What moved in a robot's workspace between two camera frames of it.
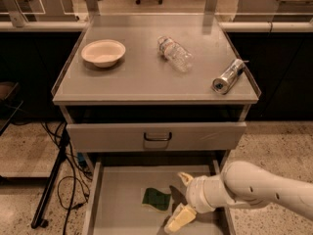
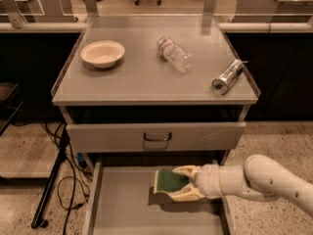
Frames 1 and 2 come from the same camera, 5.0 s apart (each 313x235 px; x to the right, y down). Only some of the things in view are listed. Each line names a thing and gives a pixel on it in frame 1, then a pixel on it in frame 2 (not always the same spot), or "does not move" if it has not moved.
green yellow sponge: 156,199 to 166,180
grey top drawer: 156,136 does not move
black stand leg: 38,220 does not move
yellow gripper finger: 185,177 to 188,170
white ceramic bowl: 103,53 does not move
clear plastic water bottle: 175,53 does not move
